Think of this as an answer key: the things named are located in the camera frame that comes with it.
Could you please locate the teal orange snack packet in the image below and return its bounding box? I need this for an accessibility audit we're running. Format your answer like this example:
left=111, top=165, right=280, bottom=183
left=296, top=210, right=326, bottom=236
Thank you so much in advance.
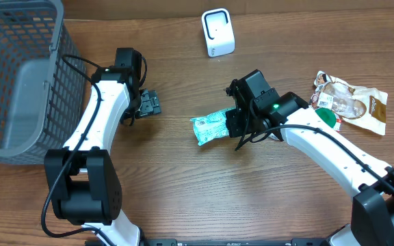
left=190, top=108, right=231, bottom=146

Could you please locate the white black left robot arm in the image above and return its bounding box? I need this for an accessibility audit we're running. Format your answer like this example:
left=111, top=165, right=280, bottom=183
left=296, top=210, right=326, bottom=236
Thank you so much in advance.
left=40, top=48, right=161, bottom=246

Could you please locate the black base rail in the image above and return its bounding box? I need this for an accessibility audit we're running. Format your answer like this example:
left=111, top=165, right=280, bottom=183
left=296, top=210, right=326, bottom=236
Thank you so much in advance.
left=148, top=238, right=326, bottom=246

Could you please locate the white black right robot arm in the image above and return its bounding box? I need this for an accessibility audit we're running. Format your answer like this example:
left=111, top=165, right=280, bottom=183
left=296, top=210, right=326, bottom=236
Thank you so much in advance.
left=225, top=70, right=394, bottom=246

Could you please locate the white barcode scanner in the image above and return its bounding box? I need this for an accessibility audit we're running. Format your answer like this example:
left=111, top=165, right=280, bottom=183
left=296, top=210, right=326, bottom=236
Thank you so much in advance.
left=201, top=8, right=235, bottom=57

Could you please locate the beige brown snack bag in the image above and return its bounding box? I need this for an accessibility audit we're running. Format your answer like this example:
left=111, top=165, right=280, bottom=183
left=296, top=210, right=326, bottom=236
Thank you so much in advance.
left=310, top=70, right=388, bottom=136

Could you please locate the red snack stick packet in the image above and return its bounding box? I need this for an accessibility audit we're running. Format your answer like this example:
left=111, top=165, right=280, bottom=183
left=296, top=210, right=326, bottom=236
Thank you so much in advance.
left=333, top=118, right=342, bottom=132

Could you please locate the grey plastic mesh basket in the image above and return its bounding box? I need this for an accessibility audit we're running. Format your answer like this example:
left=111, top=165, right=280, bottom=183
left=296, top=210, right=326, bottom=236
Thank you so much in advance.
left=0, top=0, right=86, bottom=165

